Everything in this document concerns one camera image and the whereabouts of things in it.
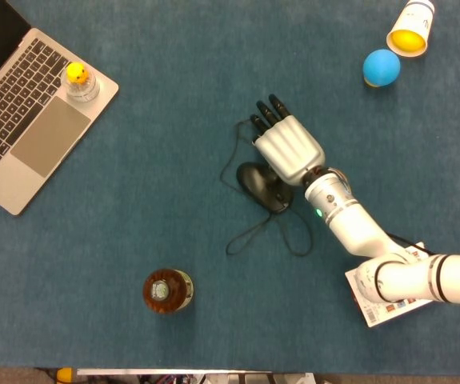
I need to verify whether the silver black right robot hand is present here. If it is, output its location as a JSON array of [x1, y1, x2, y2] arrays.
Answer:
[[248, 94, 327, 187]]

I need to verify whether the black computer mouse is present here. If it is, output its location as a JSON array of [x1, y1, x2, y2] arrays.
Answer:
[[235, 162, 295, 215]]

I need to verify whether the blue ball yellow base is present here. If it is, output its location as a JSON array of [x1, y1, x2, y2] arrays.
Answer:
[[362, 48, 402, 88]]

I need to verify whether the white paper cup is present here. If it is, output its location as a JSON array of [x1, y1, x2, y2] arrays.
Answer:
[[386, 0, 436, 59]]

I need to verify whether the white box with picture grid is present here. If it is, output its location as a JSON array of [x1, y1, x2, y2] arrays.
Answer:
[[344, 239, 438, 329]]

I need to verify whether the brown drink bottle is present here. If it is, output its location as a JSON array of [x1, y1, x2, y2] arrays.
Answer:
[[142, 268, 194, 316]]

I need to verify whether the clear plastic jar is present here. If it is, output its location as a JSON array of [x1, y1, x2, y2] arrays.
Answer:
[[60, 63, 101, 103]]

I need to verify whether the yellow rubber duck toy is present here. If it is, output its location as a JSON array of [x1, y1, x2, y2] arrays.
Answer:
[[66, 62, 87, 85]]

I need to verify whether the silver laptop black keyboard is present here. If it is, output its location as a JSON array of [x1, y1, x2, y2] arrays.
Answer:
[[0, 0, 120, 217]]

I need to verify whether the white metal rail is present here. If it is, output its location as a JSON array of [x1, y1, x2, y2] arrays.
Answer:
[[76, 368, 274, 378]]

